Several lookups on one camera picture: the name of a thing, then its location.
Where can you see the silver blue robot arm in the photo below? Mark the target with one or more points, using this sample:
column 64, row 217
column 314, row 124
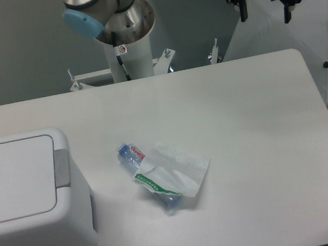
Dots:
column 117, row 22

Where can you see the clear plastic water bottle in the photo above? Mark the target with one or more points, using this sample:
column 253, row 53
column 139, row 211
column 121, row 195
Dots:
column 131, row 157

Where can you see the white push-lid trash can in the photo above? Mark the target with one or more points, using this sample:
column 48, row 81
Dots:
column 45, row 199

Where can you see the white Superior umbrella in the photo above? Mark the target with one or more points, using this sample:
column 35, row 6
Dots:
column 265, row 31

